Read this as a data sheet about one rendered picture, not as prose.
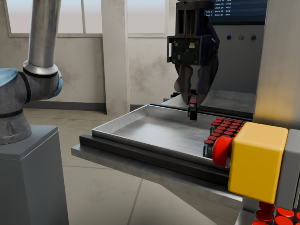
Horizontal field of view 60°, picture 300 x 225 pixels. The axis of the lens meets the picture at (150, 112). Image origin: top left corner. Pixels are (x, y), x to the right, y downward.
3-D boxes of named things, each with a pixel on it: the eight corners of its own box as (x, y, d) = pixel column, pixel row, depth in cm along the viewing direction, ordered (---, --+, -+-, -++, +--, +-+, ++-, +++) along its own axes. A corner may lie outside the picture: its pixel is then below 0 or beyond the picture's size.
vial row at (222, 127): (232, 135, 69) (234, 119, 67) (210, 164, 54) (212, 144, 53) (224, 134, 70) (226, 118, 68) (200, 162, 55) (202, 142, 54)
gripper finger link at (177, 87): (166, 106, 57) (171, 64, 54) (178, 100, 62) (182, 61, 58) (180, 110, 55) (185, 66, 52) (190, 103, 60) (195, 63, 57)
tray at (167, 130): (255, 135, 70) (256, 122, 68) (229, 181, 48) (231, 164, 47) (147, 114, 86) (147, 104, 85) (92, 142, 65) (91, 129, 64)
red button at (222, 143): (244, 163, 36) (247, 136, 34) (237, 177, 32) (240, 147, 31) (217, 156, 37) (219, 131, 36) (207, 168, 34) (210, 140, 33)
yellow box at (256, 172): (295, 181, 34) (306, 130, 32) (292, 212, 28) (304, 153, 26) (237, 166, 38) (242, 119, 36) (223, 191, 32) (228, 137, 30)
